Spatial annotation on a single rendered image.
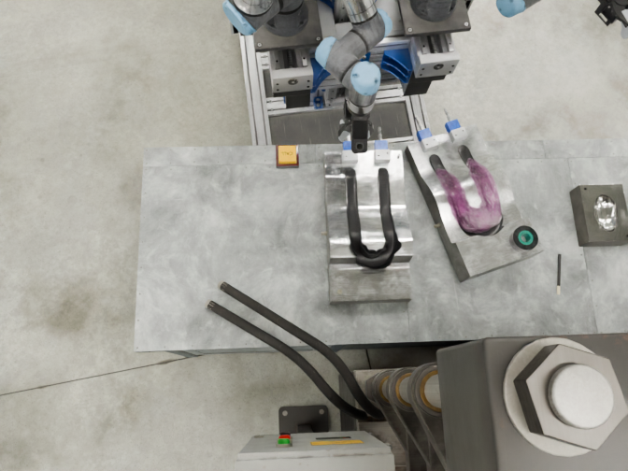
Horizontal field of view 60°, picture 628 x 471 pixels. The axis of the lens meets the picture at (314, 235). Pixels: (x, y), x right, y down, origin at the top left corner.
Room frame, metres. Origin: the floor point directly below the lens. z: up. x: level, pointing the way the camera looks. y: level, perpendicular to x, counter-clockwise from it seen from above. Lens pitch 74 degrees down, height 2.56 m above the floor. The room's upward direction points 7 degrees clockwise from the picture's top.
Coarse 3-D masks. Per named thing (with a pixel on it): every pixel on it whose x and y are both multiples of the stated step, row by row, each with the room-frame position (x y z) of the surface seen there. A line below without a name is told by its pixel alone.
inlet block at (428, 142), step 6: (420, 126) 0.91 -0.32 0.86; (420, 132) 0.89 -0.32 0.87; (426, 132) 0.89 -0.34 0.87; (420, 138) 0.87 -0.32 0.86; (426, 138) 0.86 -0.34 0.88; (432, 138) 0.86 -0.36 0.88; (426, 144) 0.84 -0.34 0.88; (432, 144) 0.84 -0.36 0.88; (438, 144) 0.84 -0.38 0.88; (426, 150) 0.82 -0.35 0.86
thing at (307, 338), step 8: (224, 288) 0.27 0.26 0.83; (232, 288) 0.27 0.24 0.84; (232, 296) 0.25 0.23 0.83; (240, 296) 0.25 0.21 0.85; (248, 296) 0.25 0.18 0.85; (248, 304) 0.23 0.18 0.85; (256, 304) 0.23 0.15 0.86; (264, 312) 0.21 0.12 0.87; (272, 312) 0.21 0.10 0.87; (272, 320) 0.19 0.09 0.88; (280, 320) 0.19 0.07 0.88; (288, 328) 0.16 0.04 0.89; (296, 328) 0.17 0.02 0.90; (296, 336) 0.14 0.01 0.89; (304, 336) 0.14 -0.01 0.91; (312, 336) 0.15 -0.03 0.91; (312, 344) 0.12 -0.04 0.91
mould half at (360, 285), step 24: (336, 168) 0.71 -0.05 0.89; (360, 168) 0.72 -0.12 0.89; (336, 192) 0.63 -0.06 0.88; (360, 192) 0.64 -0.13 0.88; (336, 216) 0.54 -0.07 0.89; (360, 216) 0.55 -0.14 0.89; (336, 240) 0.45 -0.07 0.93; (408, 240) 0.48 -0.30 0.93; (336, 264) 0.39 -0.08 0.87; (408, 264) 0.42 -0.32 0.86; (336, 288) 0.31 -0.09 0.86; (360, 288) 0.32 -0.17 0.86; (384, 288) 0.33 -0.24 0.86; (408, 288) 0.34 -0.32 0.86
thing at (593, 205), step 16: (576, 192) 0.75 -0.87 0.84; (592, 192) 0.75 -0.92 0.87; (608, 192) 0.75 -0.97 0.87; (576, 208) 0.70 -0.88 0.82; (592, 208) 0.69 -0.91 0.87; (608, 208) 0.70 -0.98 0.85; (624, 208) 0.70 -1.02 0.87; (576, 224) 0.65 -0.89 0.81; (592, 224) 0.63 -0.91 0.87; (608, 224) 0.64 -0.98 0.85; (624, 224) 0.64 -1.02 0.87; (592, 240) 0.57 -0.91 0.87; (608, 240) 0.58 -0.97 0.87; (624, 240) 0.59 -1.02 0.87
